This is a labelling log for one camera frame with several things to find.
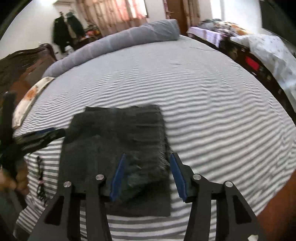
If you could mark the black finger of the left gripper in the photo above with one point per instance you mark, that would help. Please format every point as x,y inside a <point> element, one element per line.
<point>33,141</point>

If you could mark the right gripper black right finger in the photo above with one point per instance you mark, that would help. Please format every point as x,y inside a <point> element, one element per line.
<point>235,219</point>

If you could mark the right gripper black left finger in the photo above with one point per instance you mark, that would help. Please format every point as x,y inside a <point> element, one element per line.
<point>61,218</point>

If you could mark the dark grey denim pants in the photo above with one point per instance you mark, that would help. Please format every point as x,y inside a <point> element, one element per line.
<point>98,139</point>

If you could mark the person's right forearm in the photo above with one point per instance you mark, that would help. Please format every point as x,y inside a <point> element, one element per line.
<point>278,218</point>

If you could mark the person's left hand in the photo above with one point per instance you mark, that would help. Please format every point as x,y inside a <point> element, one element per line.
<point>19,183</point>

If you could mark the white floral pillow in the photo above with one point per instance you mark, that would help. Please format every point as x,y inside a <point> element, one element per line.
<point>24,106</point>

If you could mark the dark wooden headboard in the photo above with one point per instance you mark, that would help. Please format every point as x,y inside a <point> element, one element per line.
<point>23,69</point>

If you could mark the grey white striped bed sheet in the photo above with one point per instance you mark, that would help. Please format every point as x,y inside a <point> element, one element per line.
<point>220,119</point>

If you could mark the hanging dark jackets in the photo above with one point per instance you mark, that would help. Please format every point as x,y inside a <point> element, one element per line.
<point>67,30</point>

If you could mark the pink patterned curtain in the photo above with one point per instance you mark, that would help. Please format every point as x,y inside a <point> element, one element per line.
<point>112,16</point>

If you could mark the cluttered side bed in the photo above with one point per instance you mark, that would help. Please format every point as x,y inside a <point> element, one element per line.
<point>266,57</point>

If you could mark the grey rolled duvet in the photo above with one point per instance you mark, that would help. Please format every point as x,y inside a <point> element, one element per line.
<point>158,31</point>

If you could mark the brown wooden door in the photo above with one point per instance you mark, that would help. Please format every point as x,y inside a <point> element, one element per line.
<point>176,11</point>

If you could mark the black wall television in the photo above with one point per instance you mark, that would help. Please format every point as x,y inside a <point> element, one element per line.
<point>275,21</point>

